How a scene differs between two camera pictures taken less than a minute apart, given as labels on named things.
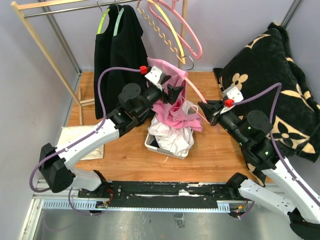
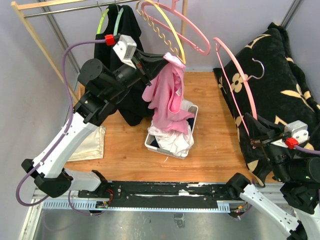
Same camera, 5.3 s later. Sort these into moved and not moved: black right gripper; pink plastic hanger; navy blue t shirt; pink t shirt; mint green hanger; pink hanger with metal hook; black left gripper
Moved: pink hanger with metal hook; pink t shirt; black left gripper; black right gripper; pink plastic hanger
Not moved: mint green hanger; navy blue t shirt
